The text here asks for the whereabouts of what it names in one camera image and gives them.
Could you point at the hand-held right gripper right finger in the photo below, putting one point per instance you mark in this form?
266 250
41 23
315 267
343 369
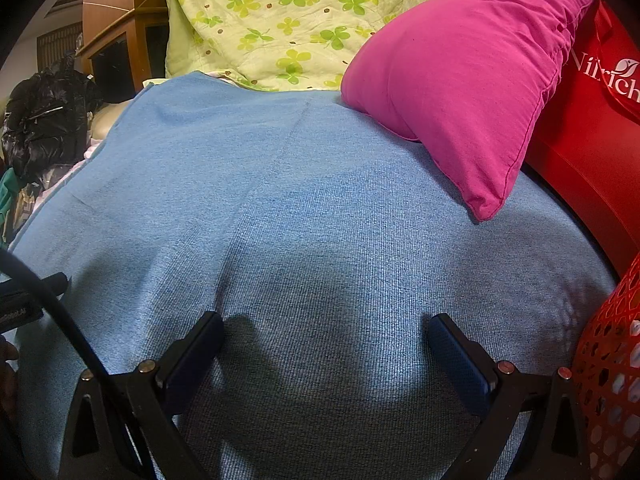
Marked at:
457 360

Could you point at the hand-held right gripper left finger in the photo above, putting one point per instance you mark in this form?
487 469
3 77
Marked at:
195 360

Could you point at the red mesh basket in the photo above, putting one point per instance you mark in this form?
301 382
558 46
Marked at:
612 360

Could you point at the patterned brown cloth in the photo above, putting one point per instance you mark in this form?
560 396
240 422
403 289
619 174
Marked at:
25 205

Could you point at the teal cloth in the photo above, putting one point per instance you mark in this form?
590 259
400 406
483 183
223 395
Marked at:
6 195

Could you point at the white bed sheet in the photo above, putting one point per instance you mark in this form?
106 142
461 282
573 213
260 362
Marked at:
65 175

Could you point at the black plastic bag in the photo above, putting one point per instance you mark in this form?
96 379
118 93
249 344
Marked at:
45 115

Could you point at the blue blanket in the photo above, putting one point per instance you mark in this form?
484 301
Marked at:
325 200

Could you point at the cream pillow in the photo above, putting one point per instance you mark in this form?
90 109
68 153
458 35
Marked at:
112 117

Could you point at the red shopping bag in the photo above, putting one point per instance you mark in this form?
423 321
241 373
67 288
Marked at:
585 135

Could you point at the dark wooden lattice window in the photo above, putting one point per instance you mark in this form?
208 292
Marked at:
57 47

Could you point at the pink pillow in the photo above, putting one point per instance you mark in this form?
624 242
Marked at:
465 75

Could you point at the wooden cabinet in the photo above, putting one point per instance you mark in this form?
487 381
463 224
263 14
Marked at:
115 5

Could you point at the green floral quilt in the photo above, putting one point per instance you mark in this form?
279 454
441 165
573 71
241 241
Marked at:
280 15

